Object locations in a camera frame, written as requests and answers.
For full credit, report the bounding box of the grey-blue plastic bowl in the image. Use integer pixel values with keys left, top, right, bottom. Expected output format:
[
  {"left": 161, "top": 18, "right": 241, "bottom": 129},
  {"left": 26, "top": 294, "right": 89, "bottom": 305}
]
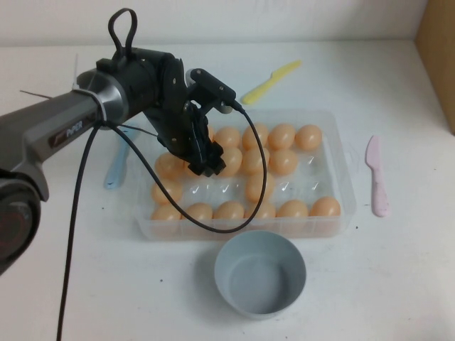
[{"left": 214, "top": 229, "right": 307, "bottom": 318}]

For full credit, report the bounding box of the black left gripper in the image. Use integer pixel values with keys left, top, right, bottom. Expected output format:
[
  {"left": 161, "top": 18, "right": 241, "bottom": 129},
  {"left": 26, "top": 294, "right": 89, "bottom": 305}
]
[{"left": 144, "top": 55, "right": 228, "bottom": 178}]

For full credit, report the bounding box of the pink plastic knife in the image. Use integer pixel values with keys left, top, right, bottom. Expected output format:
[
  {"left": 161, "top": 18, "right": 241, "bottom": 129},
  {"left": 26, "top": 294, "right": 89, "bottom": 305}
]
[{"left": 365, "top": 134, "right": 391, "bottom": 218}]

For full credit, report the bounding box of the clear plastic egg box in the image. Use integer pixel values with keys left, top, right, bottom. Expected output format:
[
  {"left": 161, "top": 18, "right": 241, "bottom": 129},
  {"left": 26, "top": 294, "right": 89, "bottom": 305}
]
[{"left": 134, "top": 109, "right": 358, "bottom": 243}]

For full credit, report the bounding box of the brown cardboard box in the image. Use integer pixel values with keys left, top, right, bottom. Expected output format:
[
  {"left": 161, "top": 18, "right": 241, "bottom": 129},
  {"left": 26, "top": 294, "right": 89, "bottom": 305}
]
[{"left": 414, "top": 0, "right": 455, "bottom": 136}]

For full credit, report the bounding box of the thin black zip tie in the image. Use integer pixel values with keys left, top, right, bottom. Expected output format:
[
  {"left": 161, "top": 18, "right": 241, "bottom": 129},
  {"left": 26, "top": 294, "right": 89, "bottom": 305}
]
[{"left": 19, "top": 90, "right": 55, "bottom": 100}]

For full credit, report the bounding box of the yellow plastic knife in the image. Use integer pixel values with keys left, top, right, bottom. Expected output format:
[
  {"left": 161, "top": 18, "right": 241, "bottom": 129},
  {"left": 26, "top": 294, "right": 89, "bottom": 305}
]
[{"left": 240, "top": 59, "right": 303, "bottom": 106}]

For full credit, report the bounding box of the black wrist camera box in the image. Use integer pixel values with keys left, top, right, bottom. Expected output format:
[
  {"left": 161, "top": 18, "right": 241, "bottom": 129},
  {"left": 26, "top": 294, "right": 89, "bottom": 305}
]
[{"left": 187, "top": 67, "right": 238, "bottom": 115}]

